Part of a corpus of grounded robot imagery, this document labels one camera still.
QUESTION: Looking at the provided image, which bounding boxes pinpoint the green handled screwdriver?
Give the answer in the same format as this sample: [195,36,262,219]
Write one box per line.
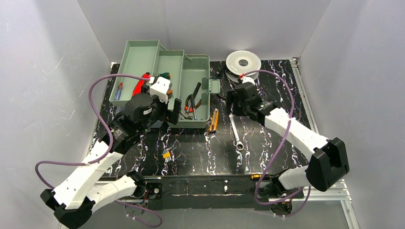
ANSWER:
[158,72,171,80]

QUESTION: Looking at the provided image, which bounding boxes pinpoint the black marbled table mat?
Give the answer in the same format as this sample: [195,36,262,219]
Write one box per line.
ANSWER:
[100,60,314,179]

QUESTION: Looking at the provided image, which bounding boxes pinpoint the orange utility knife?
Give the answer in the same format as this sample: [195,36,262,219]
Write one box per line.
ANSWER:
[208,108,219,134]

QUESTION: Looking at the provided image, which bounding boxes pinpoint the small black hammer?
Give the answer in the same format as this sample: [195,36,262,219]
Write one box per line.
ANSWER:
[184,94,201,120]

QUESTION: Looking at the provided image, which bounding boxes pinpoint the yellow black screwdriver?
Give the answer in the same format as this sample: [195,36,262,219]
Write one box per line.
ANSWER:
[251,174,269,180]

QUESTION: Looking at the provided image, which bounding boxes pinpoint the red black utility knife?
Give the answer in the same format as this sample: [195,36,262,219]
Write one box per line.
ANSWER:
[132,72,150,97]

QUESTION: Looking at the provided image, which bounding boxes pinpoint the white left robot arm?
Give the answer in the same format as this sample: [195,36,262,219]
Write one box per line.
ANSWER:
[40,75,181,229]

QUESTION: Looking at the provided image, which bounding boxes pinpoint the orange black hex key holder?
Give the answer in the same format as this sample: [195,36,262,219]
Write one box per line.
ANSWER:
[167,89,173,98]

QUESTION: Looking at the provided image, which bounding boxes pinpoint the yellow hex key set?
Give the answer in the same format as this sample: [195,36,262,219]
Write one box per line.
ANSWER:
[162,150,173,162]

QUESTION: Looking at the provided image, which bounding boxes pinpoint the white filament spool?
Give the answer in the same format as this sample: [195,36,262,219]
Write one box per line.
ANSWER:
[225,50,262,83]

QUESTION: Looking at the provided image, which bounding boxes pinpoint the silver combination wrench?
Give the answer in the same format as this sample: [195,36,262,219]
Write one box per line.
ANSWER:
[229,114,244,151]

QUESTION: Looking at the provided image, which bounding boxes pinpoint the blue handled screwdriver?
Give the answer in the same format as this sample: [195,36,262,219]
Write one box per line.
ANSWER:
[114,82,123,101]

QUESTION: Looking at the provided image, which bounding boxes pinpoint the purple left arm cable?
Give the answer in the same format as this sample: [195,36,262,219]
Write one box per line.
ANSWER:
[34,73,163,228]

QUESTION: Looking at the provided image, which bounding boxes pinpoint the red needle nose pliers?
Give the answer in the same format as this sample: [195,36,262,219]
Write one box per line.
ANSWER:
[184,95,202,113]

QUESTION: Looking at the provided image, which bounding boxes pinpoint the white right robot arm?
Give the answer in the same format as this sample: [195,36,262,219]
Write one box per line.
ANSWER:
[226,83,350,192]

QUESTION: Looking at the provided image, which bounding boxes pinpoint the green plastic tool box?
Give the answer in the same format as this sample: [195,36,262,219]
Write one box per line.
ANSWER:
[118,40,220,128]

